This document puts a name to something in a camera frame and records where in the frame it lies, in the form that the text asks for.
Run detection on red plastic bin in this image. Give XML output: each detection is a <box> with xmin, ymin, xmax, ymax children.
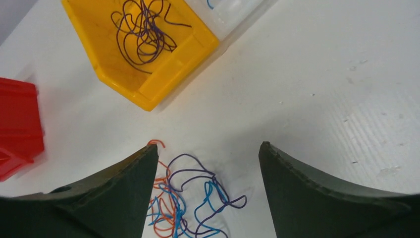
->
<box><xmin>0</xmin><ymin>78</ymin><xmax>44</xmax><ymax>182</ymax></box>

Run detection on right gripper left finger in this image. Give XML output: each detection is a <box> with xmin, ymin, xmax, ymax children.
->
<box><xmin>0</xmin><ymin>144</ymin><xmax>158</xmax><ymax>238</ymax></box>

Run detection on dark brown wire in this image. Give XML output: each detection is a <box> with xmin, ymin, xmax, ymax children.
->
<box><xmin>110</xmin><ymin>0</ymin><xmax>193</xmax><ymax>74</ymax></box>

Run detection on clear plastic bin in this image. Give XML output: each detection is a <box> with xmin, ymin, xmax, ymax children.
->
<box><xmin>186</xmin><ymin>0</ymin><xmax>276</xmax><ymax>41</ymax></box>

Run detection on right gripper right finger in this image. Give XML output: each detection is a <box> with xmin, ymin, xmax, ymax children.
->
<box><xmin>259</xmin><ymin>141</ymin><xmax>420</xmax><ymax>238</ymax></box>

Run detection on coloured wire bundle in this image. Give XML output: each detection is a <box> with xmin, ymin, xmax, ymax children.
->
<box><xmin>146</xmin><ymin>139</ymin><xmax>248</xmax><ymax>238</ymax></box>

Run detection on orange plastic bin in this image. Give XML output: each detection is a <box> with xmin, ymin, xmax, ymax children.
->
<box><xmin>62</xmin><ymin>0</ymin><xmax>219</xmax><ymax>111</ymax></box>

